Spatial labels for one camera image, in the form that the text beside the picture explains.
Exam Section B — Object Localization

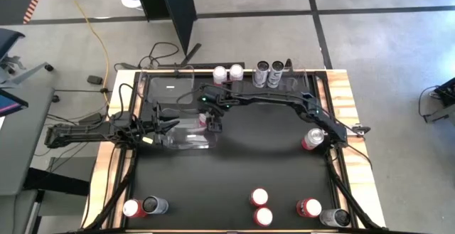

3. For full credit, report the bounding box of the yellow floor cable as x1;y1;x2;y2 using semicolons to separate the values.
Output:
56;0;110;104

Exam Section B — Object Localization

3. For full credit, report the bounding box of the dark computer screen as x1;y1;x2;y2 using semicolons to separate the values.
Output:
0;87;29;118

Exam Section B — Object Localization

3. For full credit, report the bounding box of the black power brick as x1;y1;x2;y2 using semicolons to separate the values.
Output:
77;112;105;127

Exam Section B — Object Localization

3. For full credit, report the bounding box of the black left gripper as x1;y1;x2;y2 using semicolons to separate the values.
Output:
151;100;181;146

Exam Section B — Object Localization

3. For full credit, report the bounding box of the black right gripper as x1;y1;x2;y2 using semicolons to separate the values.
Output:
198;83;230;133

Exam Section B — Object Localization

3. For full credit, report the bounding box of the black equipment with cables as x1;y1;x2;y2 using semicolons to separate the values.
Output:
418;76;455;124

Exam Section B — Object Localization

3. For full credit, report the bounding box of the clear plastic bin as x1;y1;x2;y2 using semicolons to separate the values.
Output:
140;70;196;105
156;117;218;150
252;68;311;98

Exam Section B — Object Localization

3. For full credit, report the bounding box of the black desk base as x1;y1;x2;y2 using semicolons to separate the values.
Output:
23;168;90;196

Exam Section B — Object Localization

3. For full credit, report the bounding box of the dark blue office chair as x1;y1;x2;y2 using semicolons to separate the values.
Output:
0;27;55;85

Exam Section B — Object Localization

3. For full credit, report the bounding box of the grey desk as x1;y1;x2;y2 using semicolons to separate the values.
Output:
0;86;55;196

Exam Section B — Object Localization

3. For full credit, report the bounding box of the silver Celsius can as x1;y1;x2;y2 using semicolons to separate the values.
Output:
267;60;286;89
252;60;272;88
318;208;352;228
141;195;170;216

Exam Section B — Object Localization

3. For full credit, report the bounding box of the black vertical post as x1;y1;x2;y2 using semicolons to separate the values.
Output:
130;0;203;66

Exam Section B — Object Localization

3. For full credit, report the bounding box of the looped black floor cable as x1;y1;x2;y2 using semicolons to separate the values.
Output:
136;41;181;70

